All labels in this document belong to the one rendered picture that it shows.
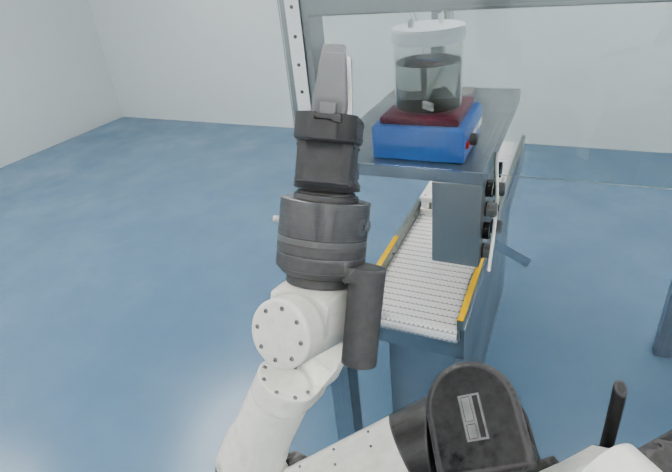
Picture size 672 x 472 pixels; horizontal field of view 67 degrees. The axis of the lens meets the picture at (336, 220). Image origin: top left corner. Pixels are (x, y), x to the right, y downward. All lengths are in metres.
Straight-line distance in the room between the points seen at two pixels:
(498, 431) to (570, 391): 1.82
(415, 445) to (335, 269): 0.23
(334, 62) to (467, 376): 0.35
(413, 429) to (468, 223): 0.61
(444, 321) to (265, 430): 0.85
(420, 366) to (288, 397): 1.10
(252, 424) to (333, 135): 0.31
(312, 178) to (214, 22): 5.26
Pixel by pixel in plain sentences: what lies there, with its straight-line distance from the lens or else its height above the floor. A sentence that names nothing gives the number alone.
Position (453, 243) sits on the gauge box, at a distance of 1.15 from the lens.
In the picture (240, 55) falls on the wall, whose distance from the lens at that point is 5.58.
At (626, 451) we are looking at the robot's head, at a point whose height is 1.35.
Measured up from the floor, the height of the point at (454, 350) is 0.73.
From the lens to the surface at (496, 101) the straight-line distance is 0.94.
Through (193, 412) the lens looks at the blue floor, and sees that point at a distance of 2.38.
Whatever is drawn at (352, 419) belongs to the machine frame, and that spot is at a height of 0.48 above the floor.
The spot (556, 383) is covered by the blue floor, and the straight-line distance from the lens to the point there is 2.40.
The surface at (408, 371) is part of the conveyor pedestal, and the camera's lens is 1.65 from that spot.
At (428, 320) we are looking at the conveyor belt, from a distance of 1.35.
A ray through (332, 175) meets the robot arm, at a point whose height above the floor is 1.50.
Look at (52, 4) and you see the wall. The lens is 6.56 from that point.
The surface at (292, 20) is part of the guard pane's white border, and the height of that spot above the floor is 1.56.
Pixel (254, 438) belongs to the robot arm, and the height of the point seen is 1.25.
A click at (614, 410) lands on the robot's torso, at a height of 1.26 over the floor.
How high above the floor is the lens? 1.68
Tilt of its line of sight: 29 degrees down
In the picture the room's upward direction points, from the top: 6 degrees counter-clockwise
